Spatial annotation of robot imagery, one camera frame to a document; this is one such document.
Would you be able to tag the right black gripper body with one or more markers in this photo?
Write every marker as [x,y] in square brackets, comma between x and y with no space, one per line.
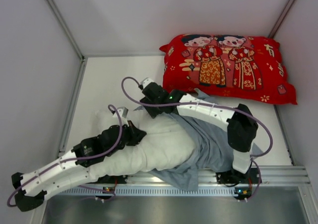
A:
[149,106]

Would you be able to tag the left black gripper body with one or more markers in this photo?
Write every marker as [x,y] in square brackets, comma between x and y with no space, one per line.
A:
[135,134]

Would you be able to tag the white pillow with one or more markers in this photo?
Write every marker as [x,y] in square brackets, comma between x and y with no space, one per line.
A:
[165,146]

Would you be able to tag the green beige patchwork pillowcase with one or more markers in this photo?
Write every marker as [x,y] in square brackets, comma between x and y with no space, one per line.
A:
[212,151]

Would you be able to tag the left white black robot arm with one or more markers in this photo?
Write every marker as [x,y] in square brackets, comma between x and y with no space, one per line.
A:
[74,167]

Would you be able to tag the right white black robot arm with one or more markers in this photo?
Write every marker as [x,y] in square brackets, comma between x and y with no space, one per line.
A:
[237,122]

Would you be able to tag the red cartoon couple pillow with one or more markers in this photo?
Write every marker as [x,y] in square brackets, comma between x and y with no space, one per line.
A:
[228,65]

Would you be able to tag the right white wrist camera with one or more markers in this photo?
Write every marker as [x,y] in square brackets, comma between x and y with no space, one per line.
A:
[144,83]

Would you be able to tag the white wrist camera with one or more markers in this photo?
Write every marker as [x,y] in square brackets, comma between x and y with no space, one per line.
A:
[144,83]
[123,112]

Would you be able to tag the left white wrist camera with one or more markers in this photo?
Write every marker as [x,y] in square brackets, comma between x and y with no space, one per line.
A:
[123,112]

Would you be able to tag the left black base bracket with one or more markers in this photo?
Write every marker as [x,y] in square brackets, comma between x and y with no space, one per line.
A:
[112,179]

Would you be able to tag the black base bracket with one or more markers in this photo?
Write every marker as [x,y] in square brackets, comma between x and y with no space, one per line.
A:
[224,178]
[112,179]

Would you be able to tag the slotted grey cable duct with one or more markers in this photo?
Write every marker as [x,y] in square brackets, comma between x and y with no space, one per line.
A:
[217,191]

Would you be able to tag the right black base bracket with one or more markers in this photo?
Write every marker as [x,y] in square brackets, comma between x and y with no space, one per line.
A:
[224,178]

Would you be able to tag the aluminium mounting rail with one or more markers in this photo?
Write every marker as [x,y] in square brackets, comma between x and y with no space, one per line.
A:
[270,175]

